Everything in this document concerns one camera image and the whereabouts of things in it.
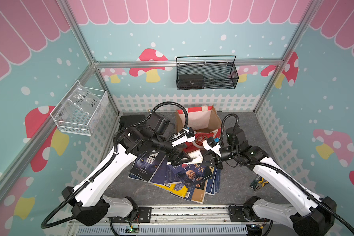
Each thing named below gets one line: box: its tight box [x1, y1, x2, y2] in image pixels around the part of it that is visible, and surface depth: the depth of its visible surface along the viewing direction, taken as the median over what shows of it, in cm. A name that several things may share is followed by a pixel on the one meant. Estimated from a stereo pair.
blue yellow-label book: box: [205, 166, 221, 196], surface depth 83 cm
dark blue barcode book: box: [148, 154, 169, 185], surface depth 85 cm
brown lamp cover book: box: [190, 179, 208, 205], surface depth 79 cm
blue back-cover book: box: [127, 172, 149, 183], surface depth 87 cm
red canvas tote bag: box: [175, 105, 223, 151], surface depth 94 cm
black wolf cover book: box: [129, 149, 166, 182], surface depth 89 cm
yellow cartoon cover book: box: [152, 182, 189, 199], surface depth 81 cm
